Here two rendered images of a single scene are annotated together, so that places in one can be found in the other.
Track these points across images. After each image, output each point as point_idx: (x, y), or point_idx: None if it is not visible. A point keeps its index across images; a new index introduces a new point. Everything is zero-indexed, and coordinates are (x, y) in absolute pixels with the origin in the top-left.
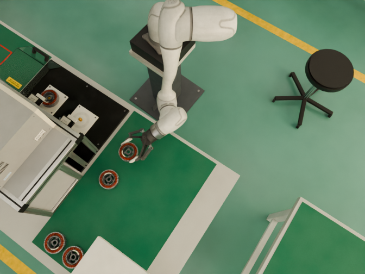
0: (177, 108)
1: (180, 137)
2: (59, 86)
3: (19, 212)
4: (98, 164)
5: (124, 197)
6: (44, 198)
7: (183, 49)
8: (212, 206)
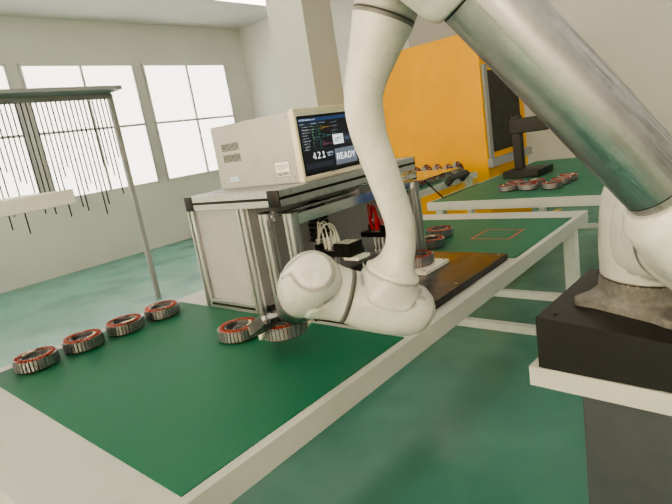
0: (324, 253)
1: (313, 410)
2: (449, 266)
3: None
4: None
5: (192, 354)
6: (213, 246)
7: (641, 340)
8: (45, 491)
